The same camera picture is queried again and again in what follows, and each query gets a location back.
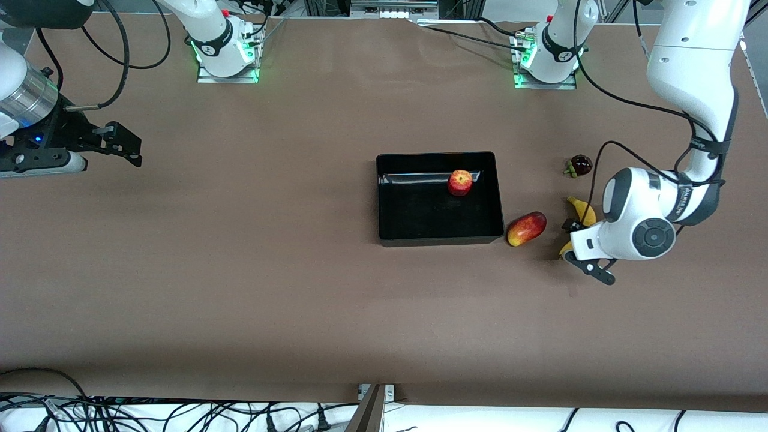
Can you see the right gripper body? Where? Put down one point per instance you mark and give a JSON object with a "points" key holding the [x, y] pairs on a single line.
{"points": [[66, 131]]}

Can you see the yellow banana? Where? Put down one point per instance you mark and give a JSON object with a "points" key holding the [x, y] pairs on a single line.
{"points": [[585, 211]]}

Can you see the small red yellow apple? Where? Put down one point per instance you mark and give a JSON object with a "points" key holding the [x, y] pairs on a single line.
{"points": [[461, 183]]}

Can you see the black rectangular plastic box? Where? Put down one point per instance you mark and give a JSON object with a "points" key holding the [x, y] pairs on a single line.
{"points": [[420, 216]]}

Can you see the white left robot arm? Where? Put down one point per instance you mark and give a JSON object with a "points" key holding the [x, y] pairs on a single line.
{"points": [[690, 60]]}

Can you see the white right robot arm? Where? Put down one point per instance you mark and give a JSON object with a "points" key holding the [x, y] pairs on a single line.
{"points": [[210, 24]]}

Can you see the red yellow mango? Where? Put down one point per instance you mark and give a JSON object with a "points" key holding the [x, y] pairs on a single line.
{"points": [[526, 229]]}

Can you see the dark purple mangosteen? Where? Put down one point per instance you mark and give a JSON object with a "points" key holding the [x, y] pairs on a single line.
{"points": [[581, 165]]}

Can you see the brown table cover sheet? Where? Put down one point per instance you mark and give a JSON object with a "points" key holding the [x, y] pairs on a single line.
{"points": [[384, 330]]}

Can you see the grey connector panel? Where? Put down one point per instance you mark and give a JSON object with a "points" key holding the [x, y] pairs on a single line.
{"points": [[393, 9]]}

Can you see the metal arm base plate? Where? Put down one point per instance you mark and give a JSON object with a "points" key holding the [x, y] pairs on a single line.
{"points": [[240, 79], [540, 86]]}

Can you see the metal table edge bracket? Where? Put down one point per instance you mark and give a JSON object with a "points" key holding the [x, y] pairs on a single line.
{"points": [[390, 393]]}

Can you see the dark angled post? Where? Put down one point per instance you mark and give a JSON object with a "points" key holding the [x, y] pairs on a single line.
{"points": [[367, 414]]}

